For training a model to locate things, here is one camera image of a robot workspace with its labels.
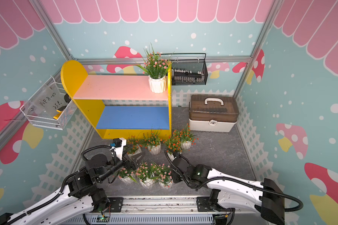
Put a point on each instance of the yellow utility knife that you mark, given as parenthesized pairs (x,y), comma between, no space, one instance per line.
(56,117)

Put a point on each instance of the pink flower pot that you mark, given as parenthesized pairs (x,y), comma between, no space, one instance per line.
(156,68)
(164,175)
(127,176)
(147,174)

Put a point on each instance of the red flower pot left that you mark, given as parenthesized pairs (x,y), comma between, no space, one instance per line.
(134,146)

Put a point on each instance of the brown lidded storage box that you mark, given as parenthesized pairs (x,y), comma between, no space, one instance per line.
(212,113)

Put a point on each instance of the red flower pot front right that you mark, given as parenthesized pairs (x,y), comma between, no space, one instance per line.
(173,145)

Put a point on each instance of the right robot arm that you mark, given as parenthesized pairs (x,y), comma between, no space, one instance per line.
(229,193)

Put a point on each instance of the red flower pot back right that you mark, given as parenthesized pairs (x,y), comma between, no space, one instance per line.
(187,138)

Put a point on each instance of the metal base rail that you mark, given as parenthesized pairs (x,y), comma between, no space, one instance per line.
(165,210)

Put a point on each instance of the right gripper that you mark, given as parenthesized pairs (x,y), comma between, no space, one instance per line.
(174,177)

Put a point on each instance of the white wire wall basket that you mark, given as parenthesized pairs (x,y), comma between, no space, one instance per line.
(42,106)

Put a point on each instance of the black tape roll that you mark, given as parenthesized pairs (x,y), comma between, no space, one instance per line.
(67,99)

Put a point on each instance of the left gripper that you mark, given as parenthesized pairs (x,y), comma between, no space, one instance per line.
(128,165)

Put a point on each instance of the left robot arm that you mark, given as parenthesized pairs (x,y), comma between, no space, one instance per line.
(79,192)

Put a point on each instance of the yellow rack with coloured shelves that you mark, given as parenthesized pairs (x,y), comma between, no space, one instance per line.
(117,105)

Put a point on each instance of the red flower pot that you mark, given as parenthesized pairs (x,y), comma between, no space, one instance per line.
(134,146)
(173,145)
(152,142)
(187,138)

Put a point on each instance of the red flower pot middle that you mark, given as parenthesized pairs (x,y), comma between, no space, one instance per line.
(152,142)

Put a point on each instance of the black wire mesh basket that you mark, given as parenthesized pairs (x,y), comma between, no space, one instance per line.
(188,68)

